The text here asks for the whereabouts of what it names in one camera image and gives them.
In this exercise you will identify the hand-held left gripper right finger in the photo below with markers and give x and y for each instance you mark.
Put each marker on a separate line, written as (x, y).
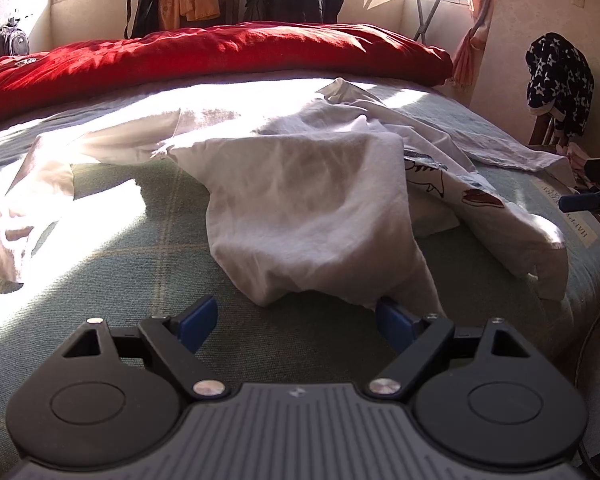
(395, 322)

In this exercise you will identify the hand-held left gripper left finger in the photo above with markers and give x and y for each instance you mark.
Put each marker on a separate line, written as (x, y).
(197, 322)

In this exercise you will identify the white printed t-shirt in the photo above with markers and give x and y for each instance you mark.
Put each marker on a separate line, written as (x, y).
(305, 200)

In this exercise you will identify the wooden chair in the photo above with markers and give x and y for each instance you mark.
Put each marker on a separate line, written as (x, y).
(547, 130)

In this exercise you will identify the bed with green plaid sheet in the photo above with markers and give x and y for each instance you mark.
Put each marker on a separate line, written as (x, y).
(130, 270)

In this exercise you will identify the dark star-print garment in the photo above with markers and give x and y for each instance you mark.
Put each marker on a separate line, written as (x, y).
(560, 80)

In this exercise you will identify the pink curtain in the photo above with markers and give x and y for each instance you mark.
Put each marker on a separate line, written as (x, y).
(475, 25)

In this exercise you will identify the pale pink cloth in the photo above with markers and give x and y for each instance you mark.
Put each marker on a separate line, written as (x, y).
(35, 185)

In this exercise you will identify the red duvet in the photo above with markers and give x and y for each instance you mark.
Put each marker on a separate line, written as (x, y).
(205, 55)

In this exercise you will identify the orange garment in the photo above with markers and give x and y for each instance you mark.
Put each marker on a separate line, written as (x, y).
(192, 2)

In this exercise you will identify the grey backpack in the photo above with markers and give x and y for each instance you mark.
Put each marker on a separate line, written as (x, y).
(11, 40)

